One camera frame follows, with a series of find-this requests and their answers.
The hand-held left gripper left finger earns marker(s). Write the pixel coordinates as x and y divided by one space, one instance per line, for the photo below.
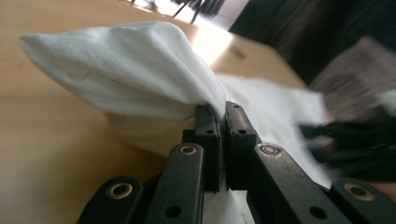
212 155

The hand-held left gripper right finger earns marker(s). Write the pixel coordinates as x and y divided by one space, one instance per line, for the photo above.
238 149

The white tiered skirt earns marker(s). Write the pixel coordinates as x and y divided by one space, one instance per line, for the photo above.
124 71

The dark curtain panel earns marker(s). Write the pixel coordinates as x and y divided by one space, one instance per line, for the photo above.
311 31

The black folding chair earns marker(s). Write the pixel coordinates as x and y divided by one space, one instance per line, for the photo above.
198 12

